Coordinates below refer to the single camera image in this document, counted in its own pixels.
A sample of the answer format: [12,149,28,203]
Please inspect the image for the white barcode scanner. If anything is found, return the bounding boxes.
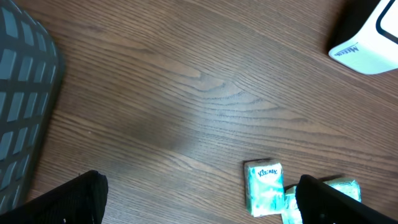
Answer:
[328,0,397,75]

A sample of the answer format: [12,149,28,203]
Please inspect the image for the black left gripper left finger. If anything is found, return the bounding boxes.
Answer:
[1,170,108,224]

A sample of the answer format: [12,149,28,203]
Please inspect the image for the teal tissue pack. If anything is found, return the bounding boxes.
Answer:
[244,159,285,217]

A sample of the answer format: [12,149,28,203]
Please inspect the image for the grey plastic mesh basket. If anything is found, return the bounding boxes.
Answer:
[1,0,65,213]

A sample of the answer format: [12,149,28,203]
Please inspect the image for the teal wet wipes pack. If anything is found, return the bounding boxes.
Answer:
[281,177,361,224]

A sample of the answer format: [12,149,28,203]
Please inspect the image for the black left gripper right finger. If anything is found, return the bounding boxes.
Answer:
[295,174,397,224]

